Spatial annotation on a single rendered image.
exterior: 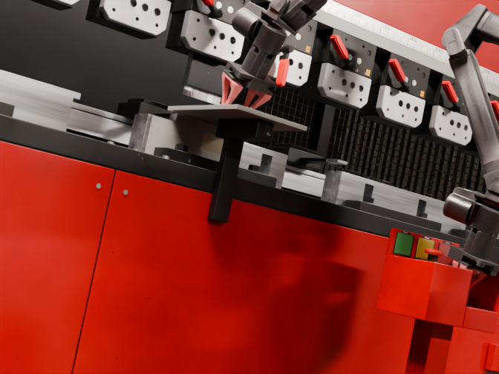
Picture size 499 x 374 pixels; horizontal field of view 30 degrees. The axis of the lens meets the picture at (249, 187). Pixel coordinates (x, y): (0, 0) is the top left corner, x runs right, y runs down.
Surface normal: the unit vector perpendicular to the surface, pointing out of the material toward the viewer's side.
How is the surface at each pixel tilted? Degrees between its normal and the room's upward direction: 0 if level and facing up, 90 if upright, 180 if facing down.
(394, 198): 90
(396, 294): 90
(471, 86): 80
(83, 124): 90
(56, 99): 90
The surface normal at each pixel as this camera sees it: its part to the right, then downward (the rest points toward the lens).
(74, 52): 0.59, 0.06
